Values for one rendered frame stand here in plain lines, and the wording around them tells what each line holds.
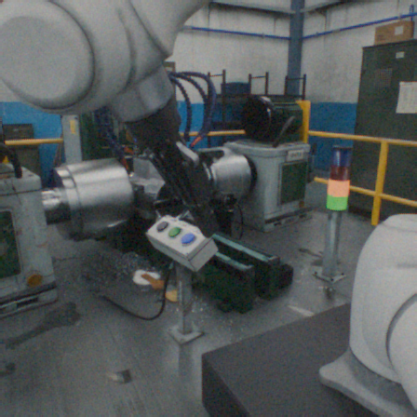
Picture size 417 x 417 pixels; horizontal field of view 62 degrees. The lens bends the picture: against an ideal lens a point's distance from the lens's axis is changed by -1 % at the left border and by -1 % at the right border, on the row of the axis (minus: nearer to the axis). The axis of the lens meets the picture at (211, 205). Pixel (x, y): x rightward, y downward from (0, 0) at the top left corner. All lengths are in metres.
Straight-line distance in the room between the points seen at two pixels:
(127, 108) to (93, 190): 0.64
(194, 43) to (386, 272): 6.69
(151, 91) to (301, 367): 0.50
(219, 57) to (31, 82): 7.02
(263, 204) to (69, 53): 1.32
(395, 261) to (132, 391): 0.54
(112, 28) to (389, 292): 0.42
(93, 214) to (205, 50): 6.22
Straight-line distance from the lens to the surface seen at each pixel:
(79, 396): 0.81
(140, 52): 0.29
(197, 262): 0.73
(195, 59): 7.01
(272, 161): 1.49
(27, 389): 0.86
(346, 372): 0.64
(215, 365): 0.65
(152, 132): 0.48
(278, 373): 0.65
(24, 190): 1.00
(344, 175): 1.10
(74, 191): 1.08
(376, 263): 0.53
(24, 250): 1.05
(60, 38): 0.25
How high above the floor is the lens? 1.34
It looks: 16 degrees down
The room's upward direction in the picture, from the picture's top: straight up
